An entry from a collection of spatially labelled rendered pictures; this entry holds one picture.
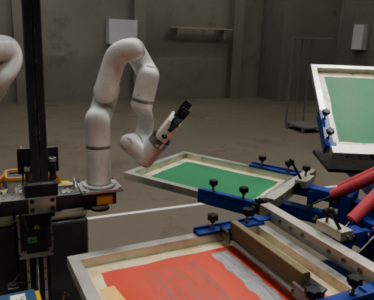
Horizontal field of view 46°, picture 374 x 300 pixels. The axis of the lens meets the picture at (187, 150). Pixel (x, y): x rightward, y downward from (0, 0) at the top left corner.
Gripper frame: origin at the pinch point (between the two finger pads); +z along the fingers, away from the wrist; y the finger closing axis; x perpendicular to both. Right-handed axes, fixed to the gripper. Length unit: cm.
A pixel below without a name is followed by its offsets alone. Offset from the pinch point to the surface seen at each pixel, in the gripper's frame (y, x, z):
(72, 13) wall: 908, -254, -259
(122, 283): -43, 15, -46
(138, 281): -41, 19, -43
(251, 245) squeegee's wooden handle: -24, 45, -18
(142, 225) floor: 192, 58, -173
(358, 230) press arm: -7, 78, 5
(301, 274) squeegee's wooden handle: -45, 53, -6
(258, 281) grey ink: -36, 50, -21
